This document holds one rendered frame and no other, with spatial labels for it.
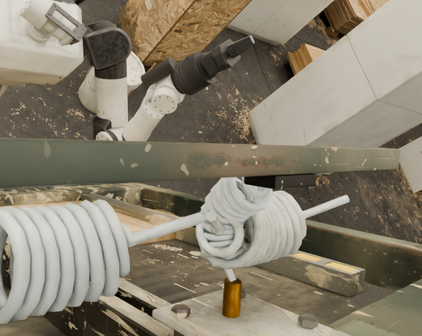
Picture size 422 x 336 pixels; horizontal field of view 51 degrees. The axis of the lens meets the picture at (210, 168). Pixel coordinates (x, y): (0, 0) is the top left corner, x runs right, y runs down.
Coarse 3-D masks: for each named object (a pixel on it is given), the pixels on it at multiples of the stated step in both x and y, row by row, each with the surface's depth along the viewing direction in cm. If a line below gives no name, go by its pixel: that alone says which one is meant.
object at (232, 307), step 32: (224, 192) 35; (256, 192) 34; (224, 224) 37; (128, 288) 54; (224, 288) 39; (64, 320) 56; (96, 320) 50; (128, 320) 46; (160, 320) 38; (192, 320) 37; (224, 320) 38; (256, 320) 38; (288, 320) 38
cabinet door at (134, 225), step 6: (30, 204) 132; (36, 204) 132; (42, 204) 133; (48, 204) 133; (60, 204) 134; (120, 216) 122; (126, 216) 122; (120, 222) 115; (126, 222) 115; (132, 222) 115; (138, 222) 115; (144, 222) 116; (132, 228) 110; (138, 228) 109; (144, 228) 109; (168, 234) 106; (174, 234) 108; (150, 240) 103; (156, 240) 104; (162, 240) 105
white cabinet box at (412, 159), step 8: (408, 144) 545; (416, 144) 538; (400, 152) 552; (408, 152) 544; (416, 152) 537; (400, 160) 551; (408, 160) 544; (416, 160) 536; (408, 168) 543; (416, 168) 536; (408, 176) 542; (416, 176) 535; (416, 184) 534; (416, 192) 535
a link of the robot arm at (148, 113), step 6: (150, 90) 120; (150, 96) 121; (144, 102) 120; (150, 102) 121; (144, 108) 119; (150, 108) 120; (144, 114) 119; (150, 114) 119; (156, 114) 120; (162, 114) 121; (150, 120) 120; (156, 120) 120
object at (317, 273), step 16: (128, 208) 123; (144, 208) 124; (160, 224) 113; (192, 240) 104; (288, 256) 84; (288, 272) 84; (304, 272) 81; (320, 272) 79; (336, 272) 77; (352, 272) 76; (336, 288) 77; (352, 288) 75
